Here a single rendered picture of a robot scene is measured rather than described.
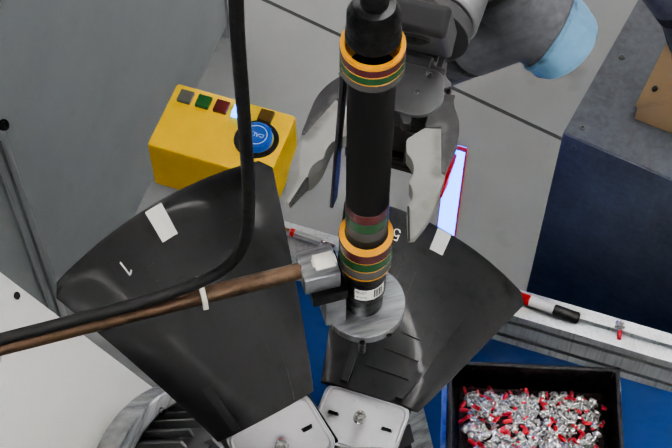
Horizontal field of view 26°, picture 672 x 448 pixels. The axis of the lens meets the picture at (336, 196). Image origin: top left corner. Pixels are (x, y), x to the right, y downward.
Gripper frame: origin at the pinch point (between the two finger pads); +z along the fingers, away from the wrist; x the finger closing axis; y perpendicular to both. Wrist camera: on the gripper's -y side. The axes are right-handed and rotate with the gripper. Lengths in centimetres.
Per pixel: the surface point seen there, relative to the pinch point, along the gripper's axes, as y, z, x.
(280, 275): 11.1, 1.4, 5.5
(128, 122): 133, -83, 70
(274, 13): 164, -139, 63
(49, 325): 10.0, 11.8, 20.6
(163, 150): 57, -34, 35
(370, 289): 14.5, -1.5, -1.2
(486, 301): 49, -22, -8
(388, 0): -20.3, -3.0, -1.1
